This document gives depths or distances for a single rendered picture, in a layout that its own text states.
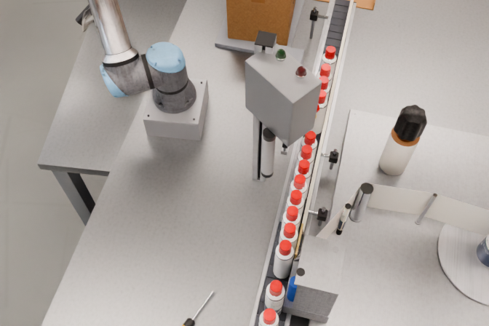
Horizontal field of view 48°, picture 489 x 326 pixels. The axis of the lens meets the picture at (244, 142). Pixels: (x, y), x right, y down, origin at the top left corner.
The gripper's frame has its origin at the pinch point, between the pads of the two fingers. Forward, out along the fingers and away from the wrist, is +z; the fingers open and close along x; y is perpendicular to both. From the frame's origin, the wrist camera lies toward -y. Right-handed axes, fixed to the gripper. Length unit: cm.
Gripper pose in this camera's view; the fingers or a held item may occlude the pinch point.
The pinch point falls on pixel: (97, 42)
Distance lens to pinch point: 202.8
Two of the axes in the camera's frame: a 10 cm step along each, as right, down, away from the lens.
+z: 0.9, 9.2, -3.7
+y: 8.8, -2.5, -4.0
